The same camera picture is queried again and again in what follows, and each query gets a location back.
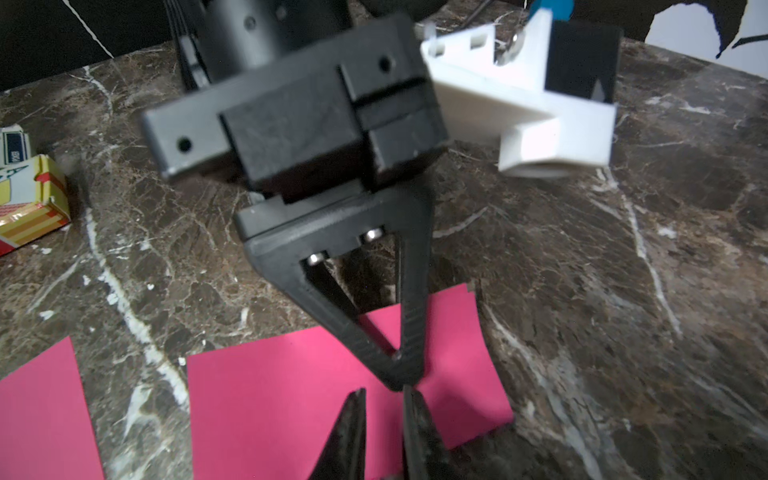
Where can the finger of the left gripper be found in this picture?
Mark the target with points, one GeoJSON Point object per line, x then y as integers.
{"type": "Point", "coordinates": [360, 282]}

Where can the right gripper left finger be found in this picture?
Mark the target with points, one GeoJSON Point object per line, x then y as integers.
{"type": "Point", "coordinates": [343, 455]}

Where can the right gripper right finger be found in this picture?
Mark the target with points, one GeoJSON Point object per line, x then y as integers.
{"type": "Point", "coordinates": [424, 453]}

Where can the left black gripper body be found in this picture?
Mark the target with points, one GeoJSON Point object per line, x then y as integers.
{"type": "Point", "coordinates": [293, 104]}

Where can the pink square paper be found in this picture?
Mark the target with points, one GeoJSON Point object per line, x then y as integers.
{"type": "Point", "coordinates": [46, 430]}
{"type": "Point", "coordinates": [264, 409]}

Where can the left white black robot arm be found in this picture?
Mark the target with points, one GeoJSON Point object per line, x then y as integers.
{"type": "Point", "coordinates": [333, 126]}

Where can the yellow red card box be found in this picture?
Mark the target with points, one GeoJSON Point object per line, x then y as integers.
{"type": "Point", "coordinates": [34, 194]}

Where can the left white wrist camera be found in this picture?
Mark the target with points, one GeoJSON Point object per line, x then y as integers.
{"type": "Point", "coordinates": [546, 102]}

